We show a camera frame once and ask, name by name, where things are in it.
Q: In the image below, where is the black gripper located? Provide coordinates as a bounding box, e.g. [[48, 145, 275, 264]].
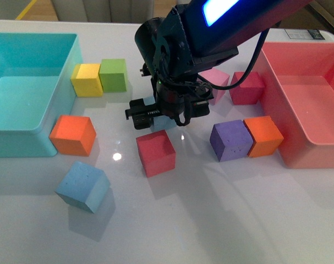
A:
[[125, 78, 213, 129]]

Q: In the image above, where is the light blue foam block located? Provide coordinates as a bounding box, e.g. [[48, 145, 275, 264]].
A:
[[55, 161, 111, 213]]

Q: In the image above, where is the light blue base block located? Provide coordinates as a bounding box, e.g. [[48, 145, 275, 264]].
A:
[[143, 96, 177, 132]]

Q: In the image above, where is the red foam block front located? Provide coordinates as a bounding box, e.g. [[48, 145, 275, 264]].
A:
[[136, 130, 176, 178]]

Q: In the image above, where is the purple foam block near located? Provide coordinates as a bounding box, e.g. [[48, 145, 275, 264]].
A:
[[210, 120, 253, 162]]

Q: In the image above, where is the dark red foam block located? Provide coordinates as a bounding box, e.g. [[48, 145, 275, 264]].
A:
[[229, 71, 265, 105]]

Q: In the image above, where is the green foam block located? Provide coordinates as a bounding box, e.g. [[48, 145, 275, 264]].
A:
[[98, 59, 128, 93]]

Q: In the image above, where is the orange foam block near pink bin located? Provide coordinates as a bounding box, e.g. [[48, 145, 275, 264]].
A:
[[243, 115, 284, 158]]

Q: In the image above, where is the yellow foam block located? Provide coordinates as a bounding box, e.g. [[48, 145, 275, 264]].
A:
[[70, 64, 103, 97]]

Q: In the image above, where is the orange foam block near teal bin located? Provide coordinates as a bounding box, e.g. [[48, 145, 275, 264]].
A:
[[49, 115, 96, 157]]

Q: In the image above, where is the pink plastic bin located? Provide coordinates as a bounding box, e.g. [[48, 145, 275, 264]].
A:
[[254, 42, 334, 169]]

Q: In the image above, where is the label sticker on table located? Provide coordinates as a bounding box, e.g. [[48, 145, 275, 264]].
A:
[[285, 29, 325, 40]]

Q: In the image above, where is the teal plastic bin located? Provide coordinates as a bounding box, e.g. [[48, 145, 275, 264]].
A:
[[0, 32, 83, 158]]

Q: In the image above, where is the black cable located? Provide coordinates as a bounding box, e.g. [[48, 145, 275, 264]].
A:
[[207, 29, 270, 90]]

